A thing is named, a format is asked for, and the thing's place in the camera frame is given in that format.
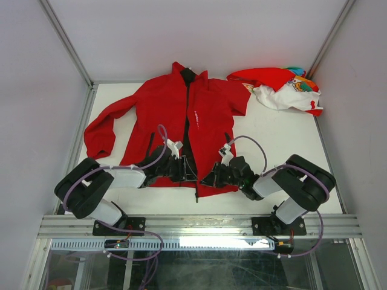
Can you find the right aluminium corner post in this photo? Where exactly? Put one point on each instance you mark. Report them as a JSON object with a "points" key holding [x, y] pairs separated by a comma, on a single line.
{"points": [[329, 40]]}

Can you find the red zip jacket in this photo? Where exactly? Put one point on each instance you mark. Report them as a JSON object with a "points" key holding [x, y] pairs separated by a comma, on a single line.
{"points": [[194, 109]]}

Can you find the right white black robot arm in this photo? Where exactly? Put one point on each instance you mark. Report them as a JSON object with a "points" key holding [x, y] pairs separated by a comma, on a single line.
{"points": [[306, 184]]}

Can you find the red white printed garment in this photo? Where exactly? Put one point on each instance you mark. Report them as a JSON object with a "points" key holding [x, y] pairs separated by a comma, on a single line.
{"points": [[281, 88]]}

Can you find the slotted grey cable duct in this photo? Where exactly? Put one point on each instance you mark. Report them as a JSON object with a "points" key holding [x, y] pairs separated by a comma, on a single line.
{"points": [[179, 244]]}

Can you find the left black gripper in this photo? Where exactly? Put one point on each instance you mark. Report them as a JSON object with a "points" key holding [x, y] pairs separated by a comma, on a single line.
{"points": [[184, 172]]}

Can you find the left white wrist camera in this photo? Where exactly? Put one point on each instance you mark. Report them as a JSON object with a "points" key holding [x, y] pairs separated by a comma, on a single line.
{"points": [[174, 147]]}

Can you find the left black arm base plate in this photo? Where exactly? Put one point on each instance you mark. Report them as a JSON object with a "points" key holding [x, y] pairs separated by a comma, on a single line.
{"points": [[133, 226]]}

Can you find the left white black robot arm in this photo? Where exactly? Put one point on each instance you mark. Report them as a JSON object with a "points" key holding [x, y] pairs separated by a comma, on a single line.
{"points": [[82, 190]]}

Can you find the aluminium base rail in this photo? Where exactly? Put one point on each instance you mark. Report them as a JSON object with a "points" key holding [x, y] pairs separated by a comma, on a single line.
{"points": [[336, 226]]}

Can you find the left aluminium corner post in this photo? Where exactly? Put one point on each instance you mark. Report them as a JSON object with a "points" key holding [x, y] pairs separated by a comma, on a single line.
{"points": [[65, 40]]}

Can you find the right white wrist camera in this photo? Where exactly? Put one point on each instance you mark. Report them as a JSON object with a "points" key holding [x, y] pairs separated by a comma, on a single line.
{"points": [[226, 154]]}

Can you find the aluminium corner post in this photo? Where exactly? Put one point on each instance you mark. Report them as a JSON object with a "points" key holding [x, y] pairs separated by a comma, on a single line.
{"points": [[329, 40], [65, 40]]}

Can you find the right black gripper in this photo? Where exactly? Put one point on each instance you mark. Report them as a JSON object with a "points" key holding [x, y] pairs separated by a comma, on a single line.
{"points": [[212, 178]]}

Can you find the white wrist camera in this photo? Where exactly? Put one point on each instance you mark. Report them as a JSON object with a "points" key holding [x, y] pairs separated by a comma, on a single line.
{"points": [[226, 154], [174, 147]]}

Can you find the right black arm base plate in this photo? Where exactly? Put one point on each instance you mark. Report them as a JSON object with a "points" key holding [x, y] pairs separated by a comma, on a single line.
{"points": [[267, 226]]}

